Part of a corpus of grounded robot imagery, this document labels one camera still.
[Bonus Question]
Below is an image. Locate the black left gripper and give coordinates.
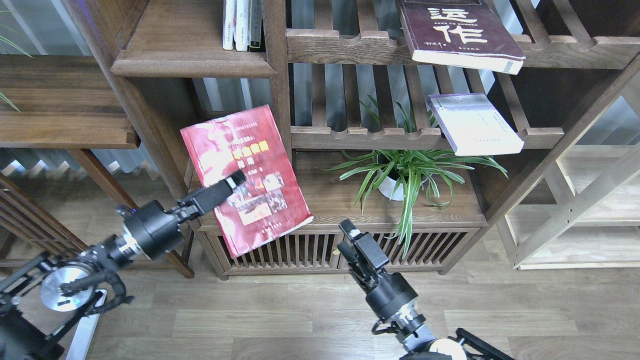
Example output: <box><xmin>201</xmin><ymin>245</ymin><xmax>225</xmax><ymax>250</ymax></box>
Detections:
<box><xmin>173</xmin><ymin>170</ymin><xmax>247</xmax><ymax>222</ymax></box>

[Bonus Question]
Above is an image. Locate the dark green upright book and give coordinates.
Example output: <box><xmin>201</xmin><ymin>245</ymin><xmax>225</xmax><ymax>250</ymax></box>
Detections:
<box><xmin>248</xmin><ymin>0</ymin><xmax>263</xmax><ymax>53</ymax></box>

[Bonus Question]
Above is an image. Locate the white plant pot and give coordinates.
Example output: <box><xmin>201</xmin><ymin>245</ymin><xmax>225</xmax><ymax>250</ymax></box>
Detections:
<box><xmin>377</xmin><ymin>171</ymin><xmax>405</xmax><ymax>202</ymax></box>

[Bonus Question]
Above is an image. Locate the white upright book left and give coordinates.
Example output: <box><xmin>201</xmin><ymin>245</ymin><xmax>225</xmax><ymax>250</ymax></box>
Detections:
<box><xmin>222</xmin><ymin>0</ymin><xmax>237</xmax><ymax>51</ymax></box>

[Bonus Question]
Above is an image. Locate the slatted wooden rack left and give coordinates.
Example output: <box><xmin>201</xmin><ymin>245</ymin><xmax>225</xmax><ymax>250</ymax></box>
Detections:
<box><xmin>0</xmin><ymin>172</ymin><xmax>118</xmax><ymax>277</ymax></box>

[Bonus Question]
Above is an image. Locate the red paperback book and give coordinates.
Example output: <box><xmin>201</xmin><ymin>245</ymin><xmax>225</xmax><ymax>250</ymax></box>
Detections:
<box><xmin>180</xmin><ymin>105</ymin><xmax>314</xmax><ymax>258</ymax></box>

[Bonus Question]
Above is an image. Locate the white stand leg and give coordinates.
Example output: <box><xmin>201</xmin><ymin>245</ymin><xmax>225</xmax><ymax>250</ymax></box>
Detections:
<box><xmin>64</xmin><ymin>314</ymin><xmax>101</xmax><ymax>360</ymax></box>

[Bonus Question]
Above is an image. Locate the green spider plant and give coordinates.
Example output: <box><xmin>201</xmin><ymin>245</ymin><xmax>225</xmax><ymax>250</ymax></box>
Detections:
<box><xmin>322</xmin><ymin>95</ymin><xmax>509</xmax><ymax>260</ymax></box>

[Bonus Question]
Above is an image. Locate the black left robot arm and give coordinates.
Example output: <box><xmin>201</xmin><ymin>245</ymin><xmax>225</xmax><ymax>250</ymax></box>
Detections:
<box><xmin>0</xmin><ymin>170</ymin><xmax>247</xmax><ymax>360</ymax></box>

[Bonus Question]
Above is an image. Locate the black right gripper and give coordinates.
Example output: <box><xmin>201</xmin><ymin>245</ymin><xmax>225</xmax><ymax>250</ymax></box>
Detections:
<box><xmin>337</xmin><ymin>218</ymin><xmax>389</xmax><ymax>293</ymax></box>

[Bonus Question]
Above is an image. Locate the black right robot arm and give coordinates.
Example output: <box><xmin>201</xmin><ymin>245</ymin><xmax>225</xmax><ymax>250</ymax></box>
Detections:
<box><xmin>337</xmin><ymin>219</ymin><xmax>511</xmax><ymax>360</ymax></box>

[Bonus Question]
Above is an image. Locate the white and purple book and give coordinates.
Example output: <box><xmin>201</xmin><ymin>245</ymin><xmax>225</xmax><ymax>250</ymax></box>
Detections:
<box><xmin>427</xmin><ymin>92</ymin><xmax>525</xmax><ymax>157</ymax></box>

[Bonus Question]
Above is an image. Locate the dark wooden bookshelf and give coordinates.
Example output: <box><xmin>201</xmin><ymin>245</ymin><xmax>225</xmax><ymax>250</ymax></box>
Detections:
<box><xmin>63</xmin><ymin>0</ymin><xmax>639</xmax><ymax>279</ymax></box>

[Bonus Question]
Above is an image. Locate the maroon book with white characters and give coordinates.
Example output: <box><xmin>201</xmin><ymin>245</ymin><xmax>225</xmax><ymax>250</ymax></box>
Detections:
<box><xmin>397</xmin><ymin>0</ymin><xmax>526</xmax><ymax>75</ymax></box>

